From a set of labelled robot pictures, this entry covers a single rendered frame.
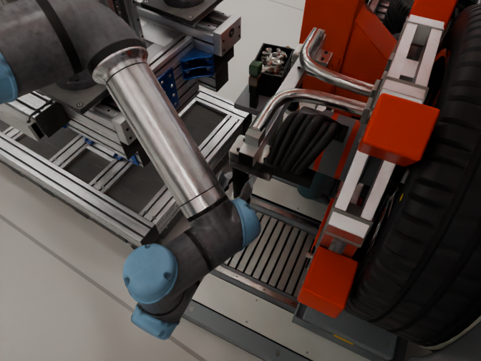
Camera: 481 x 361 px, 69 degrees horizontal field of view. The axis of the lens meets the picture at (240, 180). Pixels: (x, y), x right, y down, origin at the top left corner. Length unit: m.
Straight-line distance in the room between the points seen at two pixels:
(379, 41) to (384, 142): 0.83
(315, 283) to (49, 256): 1.38
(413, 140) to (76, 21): 0.48
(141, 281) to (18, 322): 1.27
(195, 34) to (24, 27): 0.87
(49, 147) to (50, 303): 0.70
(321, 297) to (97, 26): 0.54
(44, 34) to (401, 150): 0.50
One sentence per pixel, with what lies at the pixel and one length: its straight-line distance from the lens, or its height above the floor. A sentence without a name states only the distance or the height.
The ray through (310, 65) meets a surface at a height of 1.01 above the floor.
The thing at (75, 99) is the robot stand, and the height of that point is 0.82.
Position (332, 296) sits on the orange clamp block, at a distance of 0.63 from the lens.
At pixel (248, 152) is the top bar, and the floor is 0.98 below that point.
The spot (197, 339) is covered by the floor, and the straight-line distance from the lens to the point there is 1.50.
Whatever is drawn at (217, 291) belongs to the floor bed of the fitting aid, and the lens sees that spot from 1.46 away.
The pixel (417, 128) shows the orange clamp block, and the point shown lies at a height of 1.15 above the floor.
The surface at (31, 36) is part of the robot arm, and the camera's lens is 0.58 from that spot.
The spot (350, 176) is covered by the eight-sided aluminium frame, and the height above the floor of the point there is 1.02.
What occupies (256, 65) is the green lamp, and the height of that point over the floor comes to 0.66.
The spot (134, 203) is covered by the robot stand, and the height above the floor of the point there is 0.21.
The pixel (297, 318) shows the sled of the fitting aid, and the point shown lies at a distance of 1.35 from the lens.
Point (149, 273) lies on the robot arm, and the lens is 0.51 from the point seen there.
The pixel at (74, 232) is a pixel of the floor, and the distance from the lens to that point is 1.81.
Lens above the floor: 1.47
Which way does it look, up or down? 55 degrees down
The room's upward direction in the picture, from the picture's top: straight up
